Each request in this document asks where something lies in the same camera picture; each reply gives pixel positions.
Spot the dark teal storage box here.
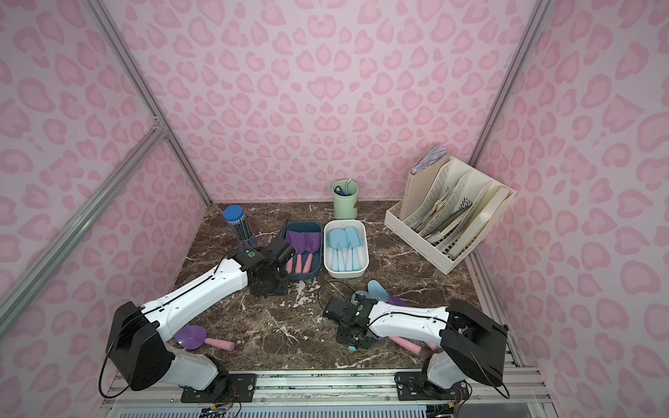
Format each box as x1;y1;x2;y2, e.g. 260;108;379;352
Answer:
280;221;324;281

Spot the white storage box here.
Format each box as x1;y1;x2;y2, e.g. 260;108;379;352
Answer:
323;219;369;280

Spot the round purple shovel pink handle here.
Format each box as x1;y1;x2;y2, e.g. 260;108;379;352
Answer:
174;325;236;352

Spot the blue shovel vertical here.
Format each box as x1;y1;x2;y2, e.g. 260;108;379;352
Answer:
348;293;373;349

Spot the square purple shovel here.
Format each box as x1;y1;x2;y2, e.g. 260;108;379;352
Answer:
291;231;306;274

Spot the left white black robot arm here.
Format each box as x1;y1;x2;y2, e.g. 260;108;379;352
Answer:
106;236;295;402

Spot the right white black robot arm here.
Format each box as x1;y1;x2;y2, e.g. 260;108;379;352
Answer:
323;296;508;390

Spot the blue shovel right angled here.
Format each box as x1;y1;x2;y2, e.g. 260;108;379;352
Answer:
368;280;390;302

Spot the pointed purple shovel right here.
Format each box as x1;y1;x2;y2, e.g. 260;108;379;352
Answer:
390;336;422;355

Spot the blue lid pen tube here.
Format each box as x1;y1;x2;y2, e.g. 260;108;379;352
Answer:
223;205;257;248

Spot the green pen cup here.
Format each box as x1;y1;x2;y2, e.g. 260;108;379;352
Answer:
331;179;359;220

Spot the white file organizer rack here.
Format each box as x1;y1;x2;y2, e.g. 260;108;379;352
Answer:
385;157;515;274

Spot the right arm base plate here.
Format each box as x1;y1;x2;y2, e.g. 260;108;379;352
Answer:
394;372;471;403

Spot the aluminium frame rail front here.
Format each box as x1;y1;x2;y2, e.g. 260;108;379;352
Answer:
97;367;557;417

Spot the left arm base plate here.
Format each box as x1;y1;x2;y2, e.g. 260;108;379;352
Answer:
180;373;258;404

